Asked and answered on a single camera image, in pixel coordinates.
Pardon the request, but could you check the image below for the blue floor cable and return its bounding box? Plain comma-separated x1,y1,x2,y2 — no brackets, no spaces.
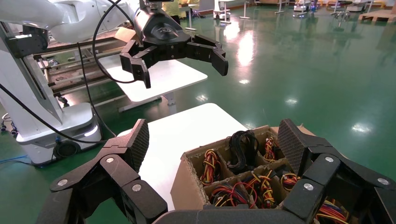
0,154,32,167

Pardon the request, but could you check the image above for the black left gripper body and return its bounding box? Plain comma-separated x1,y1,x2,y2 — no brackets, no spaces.
134,7,192,67

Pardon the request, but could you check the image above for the white side table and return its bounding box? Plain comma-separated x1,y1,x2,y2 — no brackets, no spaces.
99,58,208,116

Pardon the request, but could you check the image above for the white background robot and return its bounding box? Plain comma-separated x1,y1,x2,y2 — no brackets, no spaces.
212,0,232,23

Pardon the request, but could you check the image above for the power supply coloured wire bundle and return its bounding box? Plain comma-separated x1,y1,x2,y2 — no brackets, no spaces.
315,199,351,224
263,136,280,163
244,170,276,210
280,173,301,192
199,149,222,186
209,182,258,209

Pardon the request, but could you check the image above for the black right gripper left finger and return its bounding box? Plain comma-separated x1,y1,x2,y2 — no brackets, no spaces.
49,119,169,224

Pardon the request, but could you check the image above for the brown metal roller rack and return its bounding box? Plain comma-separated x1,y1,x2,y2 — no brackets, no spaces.
32,27,138,109

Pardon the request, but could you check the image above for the white robot body base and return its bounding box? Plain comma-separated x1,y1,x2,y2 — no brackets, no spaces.
0,21,103,168

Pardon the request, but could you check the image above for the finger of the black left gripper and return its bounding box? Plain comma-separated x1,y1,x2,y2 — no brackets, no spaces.
185,35,229,77
120,39,159,89

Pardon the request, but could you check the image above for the wooden pallet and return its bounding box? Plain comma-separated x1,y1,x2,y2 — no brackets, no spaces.
358,8,396,23

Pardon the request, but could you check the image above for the flat cardboard piece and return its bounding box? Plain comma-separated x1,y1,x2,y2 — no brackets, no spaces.
113,27,139,44

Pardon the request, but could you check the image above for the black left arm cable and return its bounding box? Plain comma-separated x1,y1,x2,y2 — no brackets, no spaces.
92,0,141,84

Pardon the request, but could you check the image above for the power supply black wire bundle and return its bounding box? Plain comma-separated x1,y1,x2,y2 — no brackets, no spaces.
227,130,261,174

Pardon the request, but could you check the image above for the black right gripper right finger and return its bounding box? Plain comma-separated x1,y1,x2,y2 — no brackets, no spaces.
277,119,396,224

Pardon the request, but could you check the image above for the person in yellow shirt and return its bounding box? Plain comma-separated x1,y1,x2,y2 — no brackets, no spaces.
162,0,200,19

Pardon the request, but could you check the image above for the cardboard box with dividers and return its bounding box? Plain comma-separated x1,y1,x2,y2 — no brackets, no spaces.
170,123,352,224

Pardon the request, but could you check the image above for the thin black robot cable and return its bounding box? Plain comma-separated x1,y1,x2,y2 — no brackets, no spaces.
0,42,118,145

